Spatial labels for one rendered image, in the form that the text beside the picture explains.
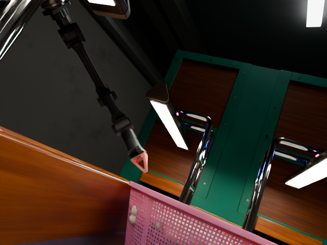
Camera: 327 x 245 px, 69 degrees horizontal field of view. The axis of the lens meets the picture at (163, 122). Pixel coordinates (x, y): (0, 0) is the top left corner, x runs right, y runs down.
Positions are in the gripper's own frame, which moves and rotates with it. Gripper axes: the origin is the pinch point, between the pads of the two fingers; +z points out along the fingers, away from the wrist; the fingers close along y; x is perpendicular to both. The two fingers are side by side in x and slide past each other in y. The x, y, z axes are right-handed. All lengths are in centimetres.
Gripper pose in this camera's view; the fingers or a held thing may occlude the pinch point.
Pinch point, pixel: (145, 170)
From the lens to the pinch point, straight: 99.6
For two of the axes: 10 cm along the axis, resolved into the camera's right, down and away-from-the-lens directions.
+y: 2.2, 3.8, 9.0
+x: -8.7, 5.0, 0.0
